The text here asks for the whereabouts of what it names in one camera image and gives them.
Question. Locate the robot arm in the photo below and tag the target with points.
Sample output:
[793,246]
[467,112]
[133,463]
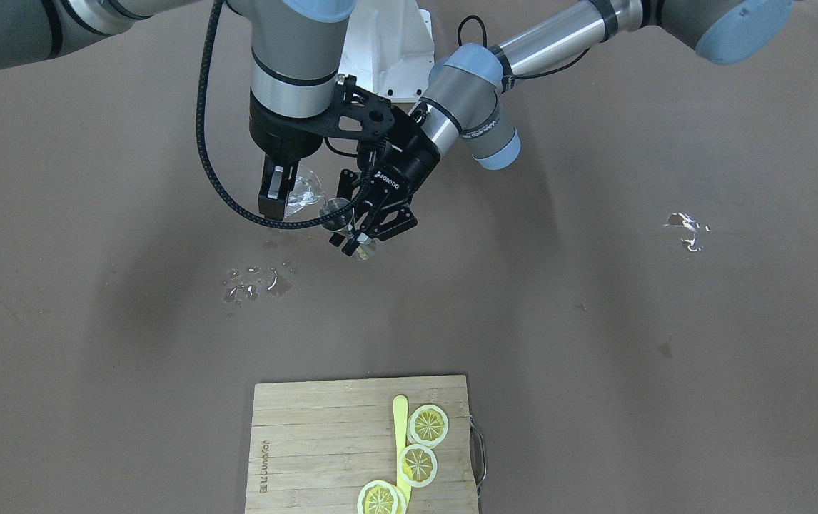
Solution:
[461,101]
[295,49]

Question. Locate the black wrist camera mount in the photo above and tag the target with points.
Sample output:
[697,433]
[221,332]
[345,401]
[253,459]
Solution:
[353,113]

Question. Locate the far lemon slice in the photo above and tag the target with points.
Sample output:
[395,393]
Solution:
[379,496]

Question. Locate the yellow plastic knife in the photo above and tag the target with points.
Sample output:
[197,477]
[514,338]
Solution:
[400,417]

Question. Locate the lemon slice near handle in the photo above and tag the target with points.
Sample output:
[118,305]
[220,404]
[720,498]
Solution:
[428,426]

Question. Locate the wooden cutting board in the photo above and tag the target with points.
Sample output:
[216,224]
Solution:
[315,444]

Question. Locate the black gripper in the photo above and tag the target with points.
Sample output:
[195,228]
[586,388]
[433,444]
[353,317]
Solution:
[409,165]
[282,140]

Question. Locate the middle lemon slice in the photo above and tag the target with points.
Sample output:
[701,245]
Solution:
[417,466]

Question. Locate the clear glass measuring cup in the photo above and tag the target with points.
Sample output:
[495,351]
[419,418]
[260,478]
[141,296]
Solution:
[307,191]

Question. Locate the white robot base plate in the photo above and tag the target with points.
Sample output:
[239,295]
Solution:
[389,48]

